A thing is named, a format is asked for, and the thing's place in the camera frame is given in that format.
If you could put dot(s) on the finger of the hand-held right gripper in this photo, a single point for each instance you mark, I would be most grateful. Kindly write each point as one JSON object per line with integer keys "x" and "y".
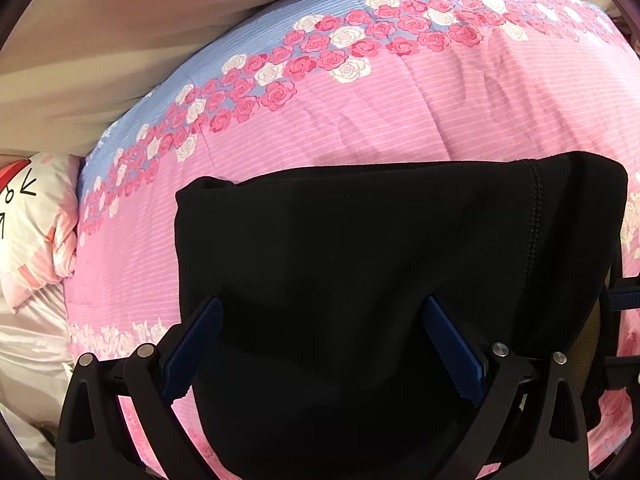
{"x": 625, "y": 372}
{"x": 629, "y": 299}

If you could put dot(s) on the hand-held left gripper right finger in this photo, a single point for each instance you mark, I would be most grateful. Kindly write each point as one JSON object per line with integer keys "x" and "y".
{"x": 457, "y": 355}

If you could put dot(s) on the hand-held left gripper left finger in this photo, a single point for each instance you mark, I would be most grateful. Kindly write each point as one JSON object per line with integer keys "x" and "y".
{"x": 187, "y": 350}

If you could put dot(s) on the black pants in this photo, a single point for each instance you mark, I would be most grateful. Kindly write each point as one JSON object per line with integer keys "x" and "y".
{"x": 350, "y": 235}

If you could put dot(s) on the white satin sheet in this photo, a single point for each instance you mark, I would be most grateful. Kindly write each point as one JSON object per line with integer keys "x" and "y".
{"x": 30, "y": 340}

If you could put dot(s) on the cat print pillow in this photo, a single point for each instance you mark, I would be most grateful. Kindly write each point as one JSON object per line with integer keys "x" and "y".
{"x": 40, "y": 230}

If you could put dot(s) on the pink floral blanket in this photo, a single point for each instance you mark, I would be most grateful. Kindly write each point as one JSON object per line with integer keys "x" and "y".
{"x": 400, "y": 110}

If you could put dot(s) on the beige curtain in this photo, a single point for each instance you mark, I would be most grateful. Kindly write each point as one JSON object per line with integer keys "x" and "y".
{"x": 125, "y": 35}

